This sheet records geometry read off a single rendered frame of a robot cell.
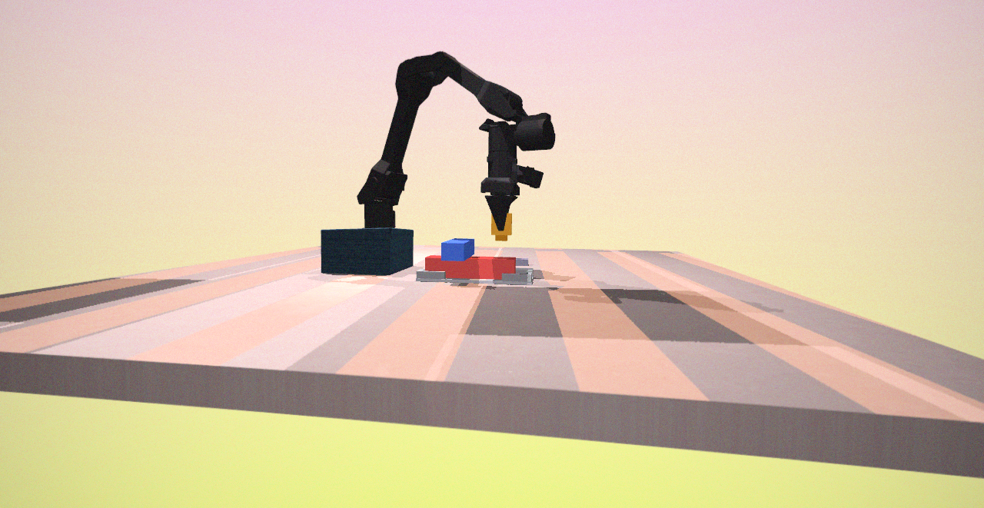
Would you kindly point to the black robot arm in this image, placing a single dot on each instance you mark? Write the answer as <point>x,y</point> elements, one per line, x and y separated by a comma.
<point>415,79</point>

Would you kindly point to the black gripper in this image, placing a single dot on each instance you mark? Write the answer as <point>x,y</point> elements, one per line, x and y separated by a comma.
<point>500,185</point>

